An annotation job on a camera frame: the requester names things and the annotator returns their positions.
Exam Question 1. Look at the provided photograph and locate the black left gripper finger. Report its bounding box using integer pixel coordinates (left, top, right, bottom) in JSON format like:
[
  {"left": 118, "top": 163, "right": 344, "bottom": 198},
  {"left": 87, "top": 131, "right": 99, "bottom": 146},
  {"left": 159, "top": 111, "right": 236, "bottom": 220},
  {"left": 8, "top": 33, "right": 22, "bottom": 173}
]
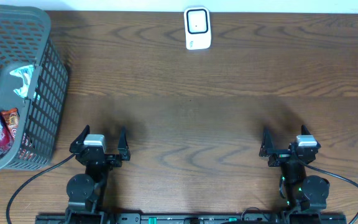
[
  {"left": 69, "top": 125, "right": 90, "bottom": 153},
  {"left": 117, "top": 127, "right": 130, "bottom": 156}
]

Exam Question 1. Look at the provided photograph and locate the green white snack packet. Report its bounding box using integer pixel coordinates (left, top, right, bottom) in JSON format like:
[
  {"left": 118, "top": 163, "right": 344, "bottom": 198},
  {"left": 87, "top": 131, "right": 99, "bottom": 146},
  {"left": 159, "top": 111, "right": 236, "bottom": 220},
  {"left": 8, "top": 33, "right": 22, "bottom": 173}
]
[{"left": 9, "top": 65, "right": 35, "bottom": 98}]

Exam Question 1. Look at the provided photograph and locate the orange brown snack bag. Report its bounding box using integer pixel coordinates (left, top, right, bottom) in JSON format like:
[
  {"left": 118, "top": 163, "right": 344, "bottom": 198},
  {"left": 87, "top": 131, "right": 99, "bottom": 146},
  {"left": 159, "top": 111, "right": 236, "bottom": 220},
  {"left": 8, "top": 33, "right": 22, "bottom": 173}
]
[{"left": 0, "top": 108, "right": 20, "bottom": 147}]

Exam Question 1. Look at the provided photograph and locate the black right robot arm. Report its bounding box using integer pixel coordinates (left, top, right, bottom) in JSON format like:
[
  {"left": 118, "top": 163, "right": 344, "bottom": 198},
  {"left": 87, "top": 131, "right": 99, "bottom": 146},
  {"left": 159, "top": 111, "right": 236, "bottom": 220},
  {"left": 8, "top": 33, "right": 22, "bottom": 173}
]
[{"left": 259, "top": 125, "right": 330, "bottom": 223}]

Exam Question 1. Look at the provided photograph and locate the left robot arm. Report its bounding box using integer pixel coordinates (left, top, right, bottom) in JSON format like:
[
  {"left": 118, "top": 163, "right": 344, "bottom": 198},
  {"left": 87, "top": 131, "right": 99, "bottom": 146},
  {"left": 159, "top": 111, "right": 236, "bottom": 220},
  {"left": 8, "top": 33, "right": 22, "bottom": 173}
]
[{"left": 64, "top": 125, "right": 131, "bottom": 223}]

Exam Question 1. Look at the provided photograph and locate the white barcode scanner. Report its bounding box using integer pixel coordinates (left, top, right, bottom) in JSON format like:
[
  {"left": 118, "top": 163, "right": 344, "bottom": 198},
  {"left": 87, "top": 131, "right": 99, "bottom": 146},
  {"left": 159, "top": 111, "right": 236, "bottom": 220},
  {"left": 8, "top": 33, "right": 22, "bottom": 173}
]
[{"left": 183, "top": 7, "right": 212, "bottom": 50}]

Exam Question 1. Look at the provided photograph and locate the grey plastic mesh basket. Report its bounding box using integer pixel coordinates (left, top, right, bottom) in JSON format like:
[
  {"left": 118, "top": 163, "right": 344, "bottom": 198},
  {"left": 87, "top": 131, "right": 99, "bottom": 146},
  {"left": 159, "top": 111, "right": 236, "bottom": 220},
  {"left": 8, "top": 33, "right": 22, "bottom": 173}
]
[{"left": 0, "top": 5, "right": 69, "bottom": 170}]

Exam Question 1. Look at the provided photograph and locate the black left camera cable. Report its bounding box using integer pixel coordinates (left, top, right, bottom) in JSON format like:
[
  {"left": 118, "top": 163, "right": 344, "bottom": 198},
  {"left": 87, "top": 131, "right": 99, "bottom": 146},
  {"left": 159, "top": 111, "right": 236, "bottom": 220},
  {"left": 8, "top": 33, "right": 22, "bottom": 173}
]
[{"left": 6, "top": 152, "right": 76, "bottom": 224}]

